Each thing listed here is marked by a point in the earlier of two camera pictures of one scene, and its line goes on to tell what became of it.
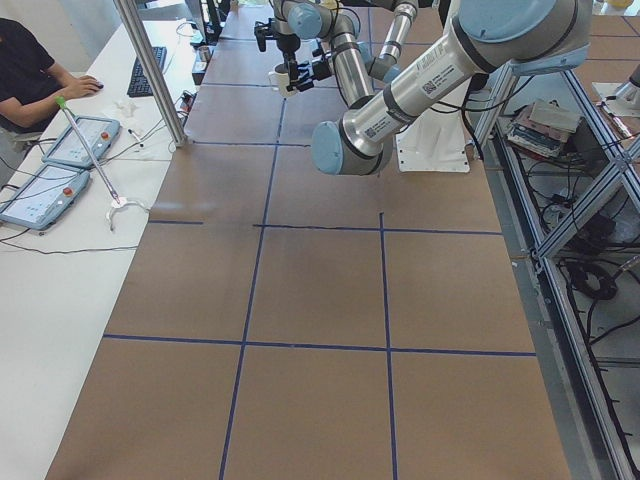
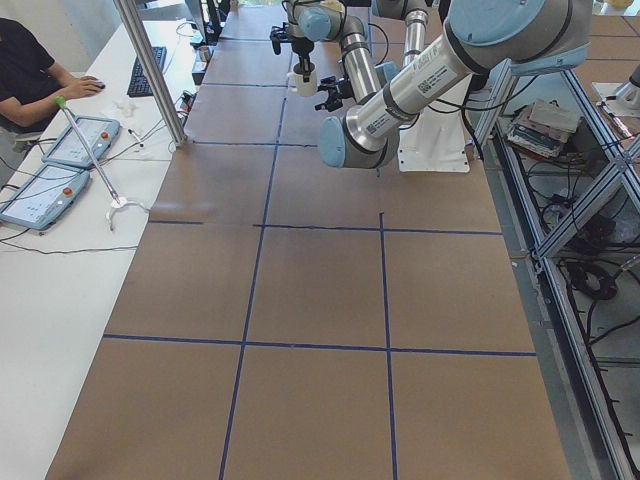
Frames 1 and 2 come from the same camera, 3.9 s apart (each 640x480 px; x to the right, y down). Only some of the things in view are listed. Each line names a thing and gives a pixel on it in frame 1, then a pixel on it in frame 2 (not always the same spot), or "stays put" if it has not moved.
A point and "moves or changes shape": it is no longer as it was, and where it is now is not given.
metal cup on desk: [204, 53] stays put
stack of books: [543, 126] stays put
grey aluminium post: [136, 26] stays put
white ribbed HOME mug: [280, 82] moves or changes shape
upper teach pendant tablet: [98, 133] stays put
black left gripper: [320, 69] → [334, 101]
